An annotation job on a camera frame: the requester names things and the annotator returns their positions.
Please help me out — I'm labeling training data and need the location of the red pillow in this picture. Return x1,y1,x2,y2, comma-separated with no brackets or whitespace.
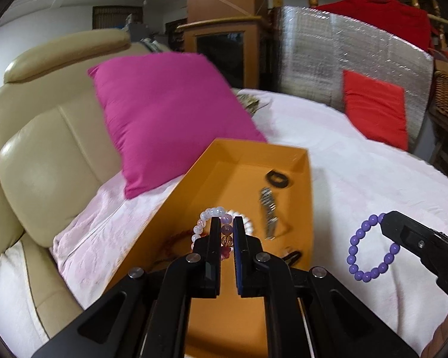
342,70,409,152

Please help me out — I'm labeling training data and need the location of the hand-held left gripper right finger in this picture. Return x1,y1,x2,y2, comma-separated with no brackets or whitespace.
232,216,421,358

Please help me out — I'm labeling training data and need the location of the black band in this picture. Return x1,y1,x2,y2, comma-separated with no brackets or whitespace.
265,169,290,188

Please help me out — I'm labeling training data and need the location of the orange box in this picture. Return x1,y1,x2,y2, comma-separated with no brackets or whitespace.
105,138,314,358

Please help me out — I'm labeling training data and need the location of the clear bead bracelet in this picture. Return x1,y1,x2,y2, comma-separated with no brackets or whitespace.
190,206,234,260

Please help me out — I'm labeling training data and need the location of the wooden cabinet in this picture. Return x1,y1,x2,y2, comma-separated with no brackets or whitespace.
175,0,273,90

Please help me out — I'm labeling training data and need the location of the white textured blanket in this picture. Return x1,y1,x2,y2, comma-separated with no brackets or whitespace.
0,89,448,358

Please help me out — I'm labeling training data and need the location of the wicker basket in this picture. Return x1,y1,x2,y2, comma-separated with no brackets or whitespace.
431,70,448,127

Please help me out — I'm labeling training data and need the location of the silver foil board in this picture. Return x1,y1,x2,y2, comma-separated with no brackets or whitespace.
274,5,434,153

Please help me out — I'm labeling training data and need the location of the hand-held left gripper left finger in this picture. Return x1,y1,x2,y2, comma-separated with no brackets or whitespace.
32,216,223,358

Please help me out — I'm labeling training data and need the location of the silver metal watch band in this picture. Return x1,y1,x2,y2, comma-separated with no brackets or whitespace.
259,187,280,240

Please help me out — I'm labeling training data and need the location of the pink pillow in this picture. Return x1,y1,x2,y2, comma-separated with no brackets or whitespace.
88,52,267,199

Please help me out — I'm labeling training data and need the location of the red bead bracelet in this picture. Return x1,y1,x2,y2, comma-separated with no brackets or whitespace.
155,231,195,265

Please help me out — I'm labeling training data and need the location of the patterned cloth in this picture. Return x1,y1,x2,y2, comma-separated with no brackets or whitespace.
235,92,271,114

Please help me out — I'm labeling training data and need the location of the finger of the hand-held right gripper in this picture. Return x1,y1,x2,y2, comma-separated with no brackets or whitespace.
380,211,448,301

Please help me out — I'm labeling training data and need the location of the purple bead bracelet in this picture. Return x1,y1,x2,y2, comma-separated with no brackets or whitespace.
346,213,400,283

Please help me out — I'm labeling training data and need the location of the white bead bracelet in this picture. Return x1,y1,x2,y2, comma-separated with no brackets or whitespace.
229,212,255,234

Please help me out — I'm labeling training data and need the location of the beige leather sofa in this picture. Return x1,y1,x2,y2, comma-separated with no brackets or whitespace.
0,30,150,347

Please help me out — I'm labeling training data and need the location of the red cloth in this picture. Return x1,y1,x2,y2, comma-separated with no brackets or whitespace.
315,0,434,51

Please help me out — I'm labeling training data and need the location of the dark slatted window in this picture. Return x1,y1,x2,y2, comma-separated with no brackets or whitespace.
93,5,144,30

